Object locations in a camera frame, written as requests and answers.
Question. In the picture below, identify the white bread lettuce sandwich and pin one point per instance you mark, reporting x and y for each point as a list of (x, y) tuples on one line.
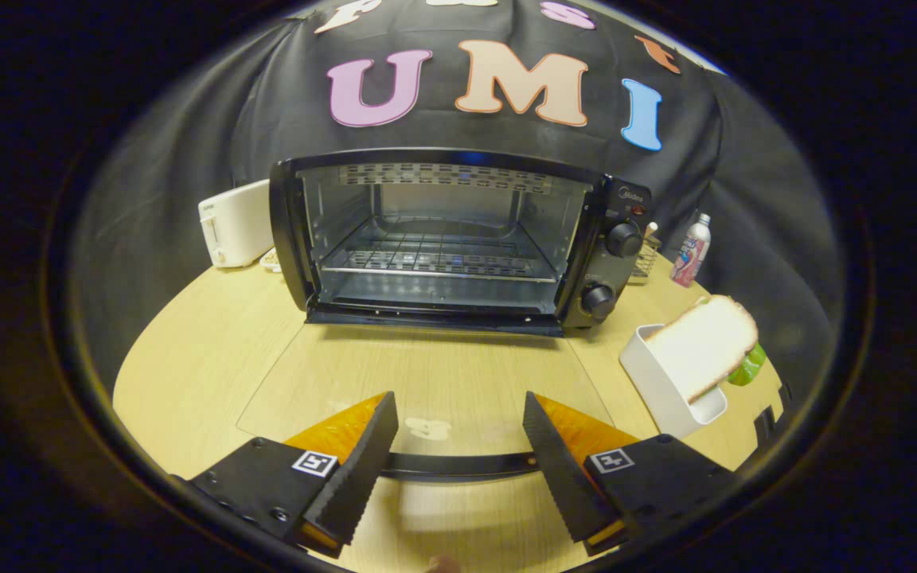
[(701, 342)]

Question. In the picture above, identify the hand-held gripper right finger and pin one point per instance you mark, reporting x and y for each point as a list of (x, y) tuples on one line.
[(558, 469)]

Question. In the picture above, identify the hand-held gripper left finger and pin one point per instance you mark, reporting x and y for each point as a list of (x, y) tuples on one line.
[(363, 461)]

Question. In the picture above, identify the black toaster oven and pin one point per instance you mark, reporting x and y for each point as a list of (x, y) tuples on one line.
[(622, 274)]

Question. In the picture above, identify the white rectangular container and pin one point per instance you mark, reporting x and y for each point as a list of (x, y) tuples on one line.
[(657, 382)]

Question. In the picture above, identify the white pop-up toaster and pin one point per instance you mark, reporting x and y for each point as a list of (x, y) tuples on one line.
[(236, 223)]

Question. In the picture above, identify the pink labelled plastic bottle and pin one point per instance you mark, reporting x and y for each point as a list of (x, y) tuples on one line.
[(689, 255)]

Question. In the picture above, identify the black table edge bracket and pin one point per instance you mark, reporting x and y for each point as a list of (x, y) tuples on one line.
[(769, 418)]

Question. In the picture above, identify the black backdrop cloth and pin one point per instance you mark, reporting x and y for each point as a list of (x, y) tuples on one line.
[(466, 131)]

